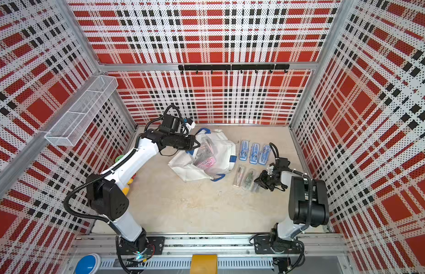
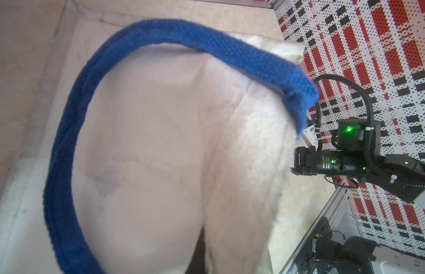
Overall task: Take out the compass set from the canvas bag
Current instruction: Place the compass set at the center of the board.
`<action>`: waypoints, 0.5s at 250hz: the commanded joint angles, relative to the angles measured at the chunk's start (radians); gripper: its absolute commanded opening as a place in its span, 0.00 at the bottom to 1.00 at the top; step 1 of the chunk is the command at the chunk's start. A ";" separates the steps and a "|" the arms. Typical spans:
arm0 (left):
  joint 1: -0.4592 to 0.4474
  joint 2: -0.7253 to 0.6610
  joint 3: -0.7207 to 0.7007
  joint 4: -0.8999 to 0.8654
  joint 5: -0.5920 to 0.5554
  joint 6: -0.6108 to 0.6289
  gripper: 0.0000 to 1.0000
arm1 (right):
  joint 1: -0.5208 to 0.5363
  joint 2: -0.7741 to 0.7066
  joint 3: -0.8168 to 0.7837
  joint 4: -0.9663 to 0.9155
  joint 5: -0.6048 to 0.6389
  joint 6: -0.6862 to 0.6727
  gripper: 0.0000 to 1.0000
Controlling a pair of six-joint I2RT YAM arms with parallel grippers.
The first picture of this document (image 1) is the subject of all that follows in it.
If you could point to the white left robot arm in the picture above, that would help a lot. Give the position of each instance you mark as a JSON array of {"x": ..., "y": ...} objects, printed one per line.
[{"x": 105, "y": 194}]

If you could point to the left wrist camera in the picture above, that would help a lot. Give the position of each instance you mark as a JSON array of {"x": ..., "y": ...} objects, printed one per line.
[{"x": 176, "y": 125}]

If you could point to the white wire mesh basket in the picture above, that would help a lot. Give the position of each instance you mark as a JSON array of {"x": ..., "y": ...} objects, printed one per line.
[{"x": 70, "y": 128}]

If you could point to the pink compass set case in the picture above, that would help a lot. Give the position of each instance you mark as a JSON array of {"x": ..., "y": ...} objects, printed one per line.
[{"x": 205, "y": 163}]

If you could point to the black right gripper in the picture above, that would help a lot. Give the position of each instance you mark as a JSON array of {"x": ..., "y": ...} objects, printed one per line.
[{"x": 261, "y": 182}]

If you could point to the blue compass set case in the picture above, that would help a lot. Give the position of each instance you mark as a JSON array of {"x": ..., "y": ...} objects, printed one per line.
[
  {"x": 244, "y": 150},
  {"x": 264, "y": 154},
  {"x": 254, "y": 153}
]

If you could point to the black hook rail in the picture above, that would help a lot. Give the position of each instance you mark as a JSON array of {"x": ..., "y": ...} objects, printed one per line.
[{"x": 234, "y": 67}]

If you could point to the yellow toy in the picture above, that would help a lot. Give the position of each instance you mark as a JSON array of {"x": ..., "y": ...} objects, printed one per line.
[{"x": 126, "y": 188}]

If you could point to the clear green compass case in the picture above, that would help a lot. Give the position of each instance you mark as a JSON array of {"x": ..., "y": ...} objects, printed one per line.
[{"x": 248, "y": 180}]

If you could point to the blue round button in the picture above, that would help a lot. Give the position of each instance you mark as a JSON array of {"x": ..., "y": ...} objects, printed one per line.
[{"x": 89, "y": 264}]

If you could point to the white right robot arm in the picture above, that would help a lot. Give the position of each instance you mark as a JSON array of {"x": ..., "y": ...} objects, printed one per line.
[{"x": 308, "y": 202}]

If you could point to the white canvas bag blue handles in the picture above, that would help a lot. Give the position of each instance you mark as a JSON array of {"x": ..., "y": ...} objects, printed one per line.
[{"x": 213, "y": 143}]

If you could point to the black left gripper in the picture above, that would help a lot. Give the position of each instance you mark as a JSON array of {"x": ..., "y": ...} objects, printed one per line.
[{"x": 191, "y": 138}]

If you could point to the green round toy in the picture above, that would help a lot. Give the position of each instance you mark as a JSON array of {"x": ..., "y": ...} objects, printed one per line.
[{"x": 119, "y": 158}]

